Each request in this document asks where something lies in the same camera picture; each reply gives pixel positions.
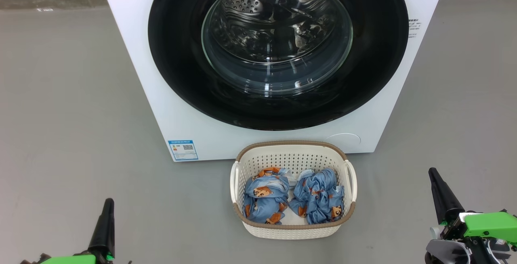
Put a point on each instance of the blue energy label sticker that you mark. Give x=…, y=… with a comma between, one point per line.
x=182, y=150

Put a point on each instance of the small printed text label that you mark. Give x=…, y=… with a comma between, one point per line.
x=413, y=28

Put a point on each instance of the white front-load washing machine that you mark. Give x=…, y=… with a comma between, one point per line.
x=194, y=139

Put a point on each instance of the round white filter cover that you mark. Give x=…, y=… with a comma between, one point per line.
x=343, y=139

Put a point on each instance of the washing machine door glass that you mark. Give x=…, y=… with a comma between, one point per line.
x=173, y=54

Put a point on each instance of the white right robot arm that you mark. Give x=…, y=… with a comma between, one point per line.
x=444, y=252

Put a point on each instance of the stainless steel washing machine drum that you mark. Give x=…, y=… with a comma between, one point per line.
x=242, y=1

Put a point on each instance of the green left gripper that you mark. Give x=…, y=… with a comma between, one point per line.
x=76, y=260

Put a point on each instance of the blue cartoon print garment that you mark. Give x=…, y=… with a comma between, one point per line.
x=264, y=203
x=319, y=191

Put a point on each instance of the cream perforated laundry basket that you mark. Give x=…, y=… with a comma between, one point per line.
x=291, y=159

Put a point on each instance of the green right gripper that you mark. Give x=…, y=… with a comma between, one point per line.
x=488, y=225

